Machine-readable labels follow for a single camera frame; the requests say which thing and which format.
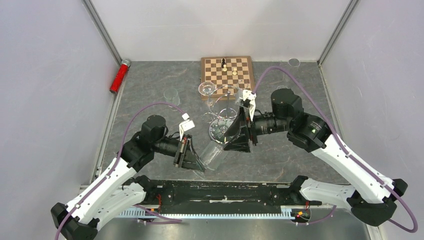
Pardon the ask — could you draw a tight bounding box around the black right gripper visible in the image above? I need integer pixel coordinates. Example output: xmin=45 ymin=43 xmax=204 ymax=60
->
xmin=223 ymin=103 xmax=291 ymax=152

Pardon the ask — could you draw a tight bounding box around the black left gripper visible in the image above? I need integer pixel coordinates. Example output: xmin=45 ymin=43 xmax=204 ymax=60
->
xmin=152 ymin=134 xmax=205 ymax=173

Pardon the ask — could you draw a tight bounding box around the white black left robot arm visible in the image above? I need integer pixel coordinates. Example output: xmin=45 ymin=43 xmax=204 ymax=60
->
xmin=50 ymin=113 xmax=205 ymax=240

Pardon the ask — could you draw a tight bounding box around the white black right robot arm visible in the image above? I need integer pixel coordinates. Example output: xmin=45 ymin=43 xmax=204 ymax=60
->
xmin=223 ymin=88 xmax=408 ymax=227

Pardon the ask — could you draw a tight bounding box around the chrome wine glass rack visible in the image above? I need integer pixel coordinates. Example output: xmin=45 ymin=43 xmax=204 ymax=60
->
xmin=207 ymin=92 xmax=241 ymax=145

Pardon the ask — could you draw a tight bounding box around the wooden chessboard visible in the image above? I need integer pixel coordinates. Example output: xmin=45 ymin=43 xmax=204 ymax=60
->
xmin=200 ymin=56 xmax=256 ymax=99

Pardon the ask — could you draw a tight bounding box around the red cylindrical can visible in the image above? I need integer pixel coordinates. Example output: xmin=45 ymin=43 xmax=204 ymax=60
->
xmin=109 ymin=59 xmax=132 ymax=95

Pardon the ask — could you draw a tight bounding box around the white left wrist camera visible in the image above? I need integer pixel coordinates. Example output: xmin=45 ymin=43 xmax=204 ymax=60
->
xmin=178 ymin=113 xmax=195 ymax=141

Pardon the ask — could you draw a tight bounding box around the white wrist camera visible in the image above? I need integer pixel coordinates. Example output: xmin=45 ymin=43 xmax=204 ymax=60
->
xmin=178 ymin=113 xmax=195 ymax=141
xmin=235 ymin=89 xmax=257 ymax=121

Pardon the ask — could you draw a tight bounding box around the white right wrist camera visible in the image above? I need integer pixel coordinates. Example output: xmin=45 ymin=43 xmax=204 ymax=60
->
xmin=235 ymin=89 xmax=257 ymax=121

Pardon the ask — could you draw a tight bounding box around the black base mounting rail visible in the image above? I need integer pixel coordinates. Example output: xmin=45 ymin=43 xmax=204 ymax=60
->
xmin=123 ymin=176 xmax=322 ymax=215

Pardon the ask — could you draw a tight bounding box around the white slotted cable duct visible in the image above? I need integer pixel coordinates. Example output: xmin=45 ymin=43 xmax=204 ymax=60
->
xmin=116 ymin=207 xmax=295 ymax=220

